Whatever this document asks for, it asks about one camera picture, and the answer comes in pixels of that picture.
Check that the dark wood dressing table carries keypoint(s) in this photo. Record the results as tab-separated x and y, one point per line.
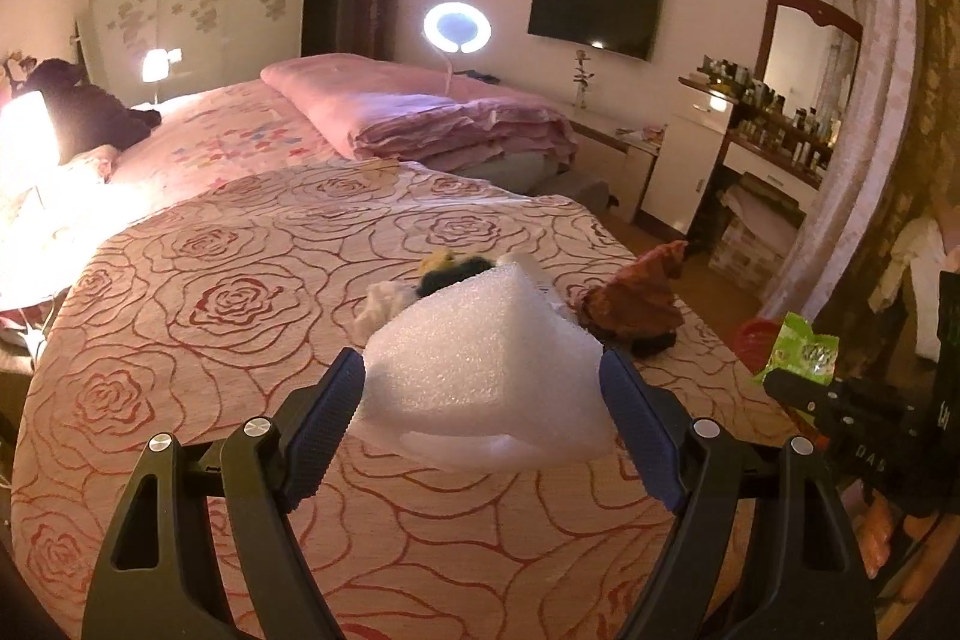
757	164

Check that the pink floral bed sheet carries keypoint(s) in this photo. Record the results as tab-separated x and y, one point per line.
225	123

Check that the white tissue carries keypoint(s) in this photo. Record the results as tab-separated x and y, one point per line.
386	302

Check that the single rose in vase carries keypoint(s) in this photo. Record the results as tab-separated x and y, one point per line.
583	78

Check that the white foam sheet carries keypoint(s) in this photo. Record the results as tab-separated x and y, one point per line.
487	355

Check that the pink sheer curtain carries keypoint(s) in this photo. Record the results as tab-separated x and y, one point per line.
885	48

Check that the small bedside lamp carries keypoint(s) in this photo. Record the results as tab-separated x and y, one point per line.
154	64

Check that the pink pillow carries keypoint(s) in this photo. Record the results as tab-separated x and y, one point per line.
86	164

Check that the grey bed frame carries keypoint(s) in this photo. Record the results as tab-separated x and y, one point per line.
577	186

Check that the rose print bedspread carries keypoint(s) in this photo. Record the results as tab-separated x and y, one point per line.
225	310

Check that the brown plush toy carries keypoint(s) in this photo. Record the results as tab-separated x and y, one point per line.
630	310

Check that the white garment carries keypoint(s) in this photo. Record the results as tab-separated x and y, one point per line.
915	250

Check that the wall-mounted black television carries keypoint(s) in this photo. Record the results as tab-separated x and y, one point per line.
592	10

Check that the row of cosmetic bottles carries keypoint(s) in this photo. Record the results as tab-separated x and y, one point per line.
795	123

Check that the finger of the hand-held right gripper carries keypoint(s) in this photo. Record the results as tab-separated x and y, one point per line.
802	394

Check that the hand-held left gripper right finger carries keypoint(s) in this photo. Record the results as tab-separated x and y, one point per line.
637	422

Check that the brown floral curtain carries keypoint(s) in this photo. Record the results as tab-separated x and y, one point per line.
930	123

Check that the stacked cardboard boxes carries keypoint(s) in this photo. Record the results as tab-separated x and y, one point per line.
750	235

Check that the dark plush toy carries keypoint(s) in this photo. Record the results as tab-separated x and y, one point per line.
82	115

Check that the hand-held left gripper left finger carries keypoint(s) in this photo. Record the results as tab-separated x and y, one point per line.
326	422

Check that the green snack packet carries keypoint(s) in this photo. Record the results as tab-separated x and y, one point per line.
802	347

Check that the white cabinet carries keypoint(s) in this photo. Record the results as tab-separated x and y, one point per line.
682	160

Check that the folded pink quilt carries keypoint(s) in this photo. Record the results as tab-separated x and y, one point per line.
412	108

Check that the red plastic basket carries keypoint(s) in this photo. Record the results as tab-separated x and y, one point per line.
754	344

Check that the white low desk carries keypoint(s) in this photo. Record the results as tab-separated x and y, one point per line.
600	138

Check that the wooden framed mirror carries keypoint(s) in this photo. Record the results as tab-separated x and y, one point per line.
802	55

